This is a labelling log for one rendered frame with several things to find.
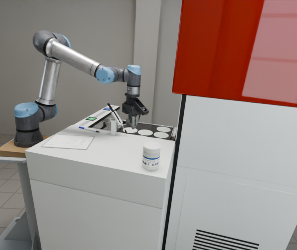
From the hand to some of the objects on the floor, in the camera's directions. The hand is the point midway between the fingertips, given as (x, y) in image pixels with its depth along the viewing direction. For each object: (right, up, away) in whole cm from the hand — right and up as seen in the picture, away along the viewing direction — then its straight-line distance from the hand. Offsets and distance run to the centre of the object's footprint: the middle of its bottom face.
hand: (134, 127), depth 115 cm
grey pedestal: (-80, -88, +31) cm, 122 cm away
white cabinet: (-12, -89, +41) cm, 99 cm away
